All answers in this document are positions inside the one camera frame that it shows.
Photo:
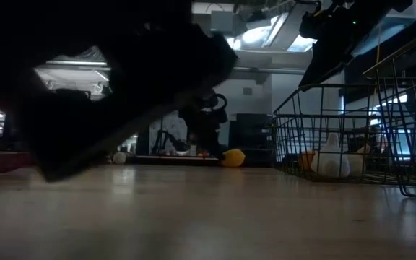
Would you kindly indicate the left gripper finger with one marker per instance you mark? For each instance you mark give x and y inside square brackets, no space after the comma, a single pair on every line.
[217,54]
[202,85]

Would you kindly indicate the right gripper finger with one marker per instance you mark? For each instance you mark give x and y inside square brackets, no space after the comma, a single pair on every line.
[329,59]

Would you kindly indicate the yellow lemon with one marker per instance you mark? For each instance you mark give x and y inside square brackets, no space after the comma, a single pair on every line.
[234,158]

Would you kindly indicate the small white ball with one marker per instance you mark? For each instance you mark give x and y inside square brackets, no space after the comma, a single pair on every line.
[119,158]

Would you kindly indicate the white garlic bulb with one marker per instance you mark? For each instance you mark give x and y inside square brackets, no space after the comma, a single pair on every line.
[330,162]
[358,162]

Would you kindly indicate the orange-yellow lemon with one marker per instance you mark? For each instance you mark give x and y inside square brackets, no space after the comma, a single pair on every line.
[307,160]

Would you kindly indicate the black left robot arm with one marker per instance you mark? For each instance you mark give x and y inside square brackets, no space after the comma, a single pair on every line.
[13,29]

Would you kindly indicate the black background equipment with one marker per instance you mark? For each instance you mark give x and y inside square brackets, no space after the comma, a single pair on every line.
[202,130]

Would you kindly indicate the black cabinet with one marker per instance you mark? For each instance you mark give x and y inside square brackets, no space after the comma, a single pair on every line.
[251,133]

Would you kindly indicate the red chili pepper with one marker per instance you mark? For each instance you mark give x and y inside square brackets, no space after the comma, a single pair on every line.
[2,163]

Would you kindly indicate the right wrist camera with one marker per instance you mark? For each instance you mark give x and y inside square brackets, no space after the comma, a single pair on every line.
[316,25]

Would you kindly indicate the black aluminium rail frame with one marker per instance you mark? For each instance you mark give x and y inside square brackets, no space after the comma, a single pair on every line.
[172,160]

